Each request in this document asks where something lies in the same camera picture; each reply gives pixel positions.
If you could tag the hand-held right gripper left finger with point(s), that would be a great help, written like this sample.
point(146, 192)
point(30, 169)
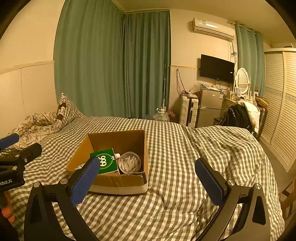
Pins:
point(84, 183)

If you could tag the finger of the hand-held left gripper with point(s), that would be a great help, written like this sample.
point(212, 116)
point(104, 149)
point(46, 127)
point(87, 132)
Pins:
point(32, 150)
point(9, 140)

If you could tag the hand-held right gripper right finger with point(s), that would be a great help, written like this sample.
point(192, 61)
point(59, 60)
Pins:
point(208, 183)

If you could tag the green medicine box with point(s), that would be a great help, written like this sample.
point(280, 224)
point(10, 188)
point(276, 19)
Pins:
point(108, 162)

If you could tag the brown cardboard box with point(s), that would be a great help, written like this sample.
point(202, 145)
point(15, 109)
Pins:
point(120, 182)

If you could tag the small white bottle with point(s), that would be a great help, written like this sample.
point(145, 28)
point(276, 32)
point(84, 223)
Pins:
point(117, 155)

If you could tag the clear plastic cup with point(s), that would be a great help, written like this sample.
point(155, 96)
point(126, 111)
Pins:
point(129, 163)

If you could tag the person's left hand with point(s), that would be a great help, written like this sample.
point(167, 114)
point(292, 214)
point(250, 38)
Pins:
point(8, 212)

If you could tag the floral duvet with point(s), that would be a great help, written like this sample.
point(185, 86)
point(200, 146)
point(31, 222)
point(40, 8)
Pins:
point(34, 127)

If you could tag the grey checked blanket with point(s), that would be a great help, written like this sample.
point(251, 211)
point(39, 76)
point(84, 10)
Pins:
point(185, 162)

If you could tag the checked pillow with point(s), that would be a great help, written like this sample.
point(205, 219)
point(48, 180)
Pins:
point(70, 110)

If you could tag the black jacket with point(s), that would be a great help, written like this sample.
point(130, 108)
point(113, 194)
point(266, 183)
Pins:
point(237, 117)

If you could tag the white ribbed suitcase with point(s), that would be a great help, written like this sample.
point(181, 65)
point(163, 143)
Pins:
point(187, 111)

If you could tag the dark patterned bag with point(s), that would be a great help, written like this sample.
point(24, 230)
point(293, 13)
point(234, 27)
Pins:
point(172, 115)

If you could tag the silver small fridge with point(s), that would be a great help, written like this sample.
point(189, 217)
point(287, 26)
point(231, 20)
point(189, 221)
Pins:
point(210, 106)

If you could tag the wooden chair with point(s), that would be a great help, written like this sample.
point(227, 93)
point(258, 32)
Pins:
point(288, 199)

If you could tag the clear water jug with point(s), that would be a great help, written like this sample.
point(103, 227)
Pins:
point(160, 115)

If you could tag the white puffer jacket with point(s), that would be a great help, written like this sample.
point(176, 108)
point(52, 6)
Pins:
point(253, 112)

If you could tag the brown checked suitcase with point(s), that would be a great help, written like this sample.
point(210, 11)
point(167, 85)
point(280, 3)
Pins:
point(262, 118)

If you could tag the clear plastic bag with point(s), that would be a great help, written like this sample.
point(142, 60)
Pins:
point(196, 87)

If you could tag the white louvred wardrobe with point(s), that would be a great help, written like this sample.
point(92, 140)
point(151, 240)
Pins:
point(282, 109)

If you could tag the white pole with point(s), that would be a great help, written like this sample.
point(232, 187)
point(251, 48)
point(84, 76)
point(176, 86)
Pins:
point(164, 85)

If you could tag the wide green curtain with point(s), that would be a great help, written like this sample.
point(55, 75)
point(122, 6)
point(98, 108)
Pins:
point(97, 64)

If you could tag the white oval mirror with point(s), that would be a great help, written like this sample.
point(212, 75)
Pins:
point(242, 80)

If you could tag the narrow green curtain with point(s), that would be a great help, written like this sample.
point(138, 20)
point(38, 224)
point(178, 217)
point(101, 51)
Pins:
point(249, 60)

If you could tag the white air conditioner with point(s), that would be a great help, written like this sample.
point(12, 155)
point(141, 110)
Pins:
point(212, 29)

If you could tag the black wall television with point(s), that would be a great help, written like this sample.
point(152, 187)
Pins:
point(216, 68)

